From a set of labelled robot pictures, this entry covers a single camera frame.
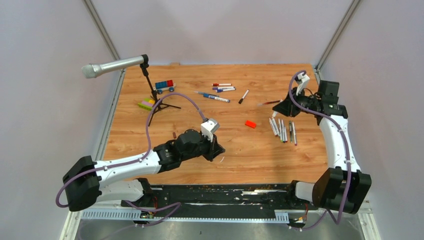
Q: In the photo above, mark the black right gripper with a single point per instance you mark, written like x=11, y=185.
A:
x=287, y=107

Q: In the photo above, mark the dark green grey marker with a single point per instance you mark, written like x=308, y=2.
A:
x=291, y=132

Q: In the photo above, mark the silver microphone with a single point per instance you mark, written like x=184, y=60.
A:
x=94, y=70

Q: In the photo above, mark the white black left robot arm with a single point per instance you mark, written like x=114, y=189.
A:
x=89, y=182

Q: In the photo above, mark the red cap marker far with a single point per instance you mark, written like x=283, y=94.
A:
x=221, y=84

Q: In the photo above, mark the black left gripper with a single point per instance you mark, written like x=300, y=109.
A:
x=214, y=148

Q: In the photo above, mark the blue red toy truck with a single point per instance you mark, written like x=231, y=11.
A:
x=162, y=86

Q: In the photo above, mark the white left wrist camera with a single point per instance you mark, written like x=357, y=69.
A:
x=208, y=128

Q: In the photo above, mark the orange red eraser block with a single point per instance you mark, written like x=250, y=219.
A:
x=250, y=124

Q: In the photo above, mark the green pink yellow block stack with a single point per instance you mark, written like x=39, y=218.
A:
x=147, y=104

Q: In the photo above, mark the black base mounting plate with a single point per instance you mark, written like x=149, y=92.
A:
x=223, y=202

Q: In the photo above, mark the purple cap marker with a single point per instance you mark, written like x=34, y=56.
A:
x=223, y=87
x=294, y=133

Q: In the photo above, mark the light green cap marker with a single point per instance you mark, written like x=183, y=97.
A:
x=281, y=132

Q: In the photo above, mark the black cap marker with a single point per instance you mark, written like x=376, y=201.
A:
x=244, y=96

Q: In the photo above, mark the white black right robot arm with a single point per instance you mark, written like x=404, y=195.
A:
x=343, y=186

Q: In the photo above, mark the brown cap marker pen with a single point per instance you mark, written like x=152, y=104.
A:
x=273, y=127

